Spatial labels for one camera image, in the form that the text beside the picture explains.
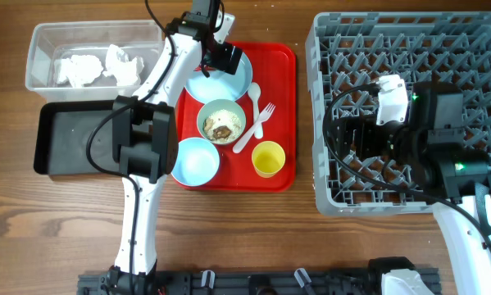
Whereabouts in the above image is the green bowl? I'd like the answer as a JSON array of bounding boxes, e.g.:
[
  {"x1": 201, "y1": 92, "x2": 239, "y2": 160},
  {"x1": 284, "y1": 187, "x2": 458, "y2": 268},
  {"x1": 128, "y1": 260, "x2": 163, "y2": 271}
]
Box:
[{"x1": 197, "y1": 99, "x2": 247, "y2": 145}]

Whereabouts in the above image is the yellow plastic cup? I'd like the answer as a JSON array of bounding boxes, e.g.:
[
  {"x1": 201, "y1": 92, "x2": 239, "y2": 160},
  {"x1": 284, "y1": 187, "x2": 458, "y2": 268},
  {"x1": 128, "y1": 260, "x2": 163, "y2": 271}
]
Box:
[{"x1": 252, "y1": 141, "x2": 286, "y2": 178}]

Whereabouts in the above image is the white napkin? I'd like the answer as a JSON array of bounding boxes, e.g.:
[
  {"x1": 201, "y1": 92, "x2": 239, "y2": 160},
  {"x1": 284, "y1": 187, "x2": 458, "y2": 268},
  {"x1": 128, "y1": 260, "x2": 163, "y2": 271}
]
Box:
[
  {"x1": 54, "y1": 55, "x2": 103, "y2": 88},
  {"x1": 102, "y1": 44, "x2": 144, "y2": 87}
]

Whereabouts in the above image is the leftover rice and food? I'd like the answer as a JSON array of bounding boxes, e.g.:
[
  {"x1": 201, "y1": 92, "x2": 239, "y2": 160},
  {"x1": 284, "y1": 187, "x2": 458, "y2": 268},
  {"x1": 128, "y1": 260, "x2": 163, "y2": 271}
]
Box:
[{"x1": 203, "y1": 110, "x2": 242, "y2": 144}]

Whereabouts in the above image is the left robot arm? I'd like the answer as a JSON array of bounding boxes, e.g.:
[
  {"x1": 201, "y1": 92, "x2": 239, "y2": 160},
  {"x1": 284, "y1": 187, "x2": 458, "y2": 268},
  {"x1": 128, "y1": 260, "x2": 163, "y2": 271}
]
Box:
[{"x1": 101, "y1": 0, "x2": 242, "y2": 294}]

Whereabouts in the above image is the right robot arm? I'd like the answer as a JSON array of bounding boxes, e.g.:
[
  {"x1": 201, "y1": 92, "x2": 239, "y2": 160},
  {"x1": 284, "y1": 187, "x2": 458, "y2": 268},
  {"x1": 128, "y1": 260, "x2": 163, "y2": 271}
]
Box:
[{"x1": 322, "y1": 81, "x2": 491, "y2": 294}]

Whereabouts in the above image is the grey dishwasher rack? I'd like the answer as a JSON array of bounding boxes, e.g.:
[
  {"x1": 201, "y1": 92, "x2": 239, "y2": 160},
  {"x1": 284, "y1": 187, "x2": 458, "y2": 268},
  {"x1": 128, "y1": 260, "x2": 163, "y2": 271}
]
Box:
[{"x1": 305, "y1": 11, "x2": 491, "y2": 216}]

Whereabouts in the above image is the clear plastic waste bin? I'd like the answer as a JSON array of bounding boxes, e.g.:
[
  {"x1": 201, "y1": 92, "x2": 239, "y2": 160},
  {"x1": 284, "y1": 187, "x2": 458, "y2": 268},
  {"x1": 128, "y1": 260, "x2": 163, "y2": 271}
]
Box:
[{"x1": 25, "y1": 20, "x2": 164, "y2": 102}]

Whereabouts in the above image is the black waste tray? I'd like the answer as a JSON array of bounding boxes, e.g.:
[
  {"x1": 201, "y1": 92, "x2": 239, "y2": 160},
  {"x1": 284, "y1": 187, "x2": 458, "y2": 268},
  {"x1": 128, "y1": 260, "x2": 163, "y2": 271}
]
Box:
[{"x1": 33, "y1": 101, "x2": 113, "y2": 176}]

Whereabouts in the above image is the light blue plate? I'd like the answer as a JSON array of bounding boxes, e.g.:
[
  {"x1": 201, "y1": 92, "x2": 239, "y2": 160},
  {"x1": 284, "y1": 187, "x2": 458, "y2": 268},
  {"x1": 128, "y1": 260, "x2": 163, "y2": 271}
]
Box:
[{"x1": 185, "y1": 53, "x2": 253, "y2": 104}]

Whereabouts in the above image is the white plastic spoon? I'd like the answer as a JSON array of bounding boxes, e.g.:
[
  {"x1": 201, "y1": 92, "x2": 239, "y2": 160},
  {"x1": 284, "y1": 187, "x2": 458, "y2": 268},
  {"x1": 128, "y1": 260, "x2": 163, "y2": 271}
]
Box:
[{"x1": 248, "y1": 82, "x2": 263, "y2": 139}]

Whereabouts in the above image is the white plastic fork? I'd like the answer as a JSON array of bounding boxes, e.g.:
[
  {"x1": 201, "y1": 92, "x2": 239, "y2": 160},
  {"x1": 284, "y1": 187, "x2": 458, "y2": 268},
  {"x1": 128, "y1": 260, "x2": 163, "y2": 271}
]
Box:
[{"x1": 232, "y1": 103, "x2": 275, "y2": 154}]

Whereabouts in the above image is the light blue bowl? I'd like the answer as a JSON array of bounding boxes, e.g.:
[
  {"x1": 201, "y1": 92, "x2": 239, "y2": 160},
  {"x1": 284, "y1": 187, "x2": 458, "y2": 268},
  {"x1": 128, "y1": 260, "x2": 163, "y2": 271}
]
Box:
[{"x1": 171, "y1": 138, "x2": 220, "y2": 187}]

